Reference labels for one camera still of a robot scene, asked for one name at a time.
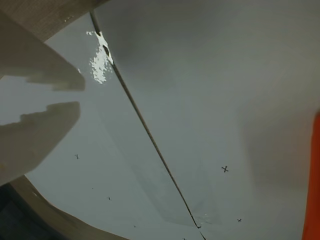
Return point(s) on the clear adhesive tape piece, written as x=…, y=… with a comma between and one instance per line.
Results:
x=99, y=63

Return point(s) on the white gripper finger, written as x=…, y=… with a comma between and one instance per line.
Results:
x=37, y=140
x=37, y=62

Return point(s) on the white paper sheet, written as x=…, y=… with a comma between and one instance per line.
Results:
x=200, y=100
x=100, y=150

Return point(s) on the orange plastic cube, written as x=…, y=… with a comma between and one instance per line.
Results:
x=313, y=187

